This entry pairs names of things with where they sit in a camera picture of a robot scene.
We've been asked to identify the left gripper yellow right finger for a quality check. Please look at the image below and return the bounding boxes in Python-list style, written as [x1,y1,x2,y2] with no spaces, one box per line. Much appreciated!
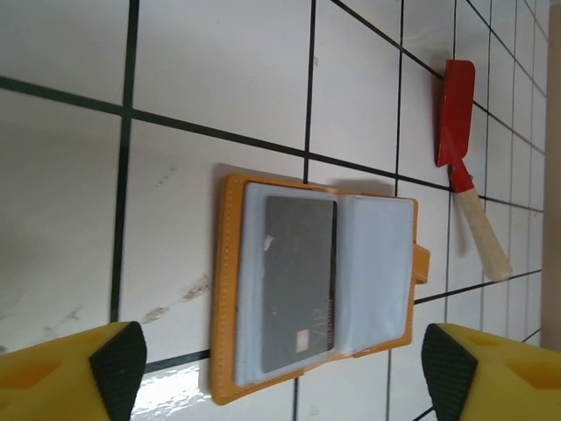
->
[423,323,561,421]

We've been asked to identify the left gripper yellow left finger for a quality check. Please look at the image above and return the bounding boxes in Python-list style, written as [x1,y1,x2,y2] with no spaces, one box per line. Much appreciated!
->
[0,321,148,421]

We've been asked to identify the dark grey VIP card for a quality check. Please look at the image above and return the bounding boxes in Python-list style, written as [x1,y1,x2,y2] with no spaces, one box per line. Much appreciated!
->
[261,195,339,375]

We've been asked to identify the red shovel wooden handle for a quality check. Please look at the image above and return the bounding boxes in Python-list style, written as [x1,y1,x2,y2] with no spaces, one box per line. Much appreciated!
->
[435,59,514,282]

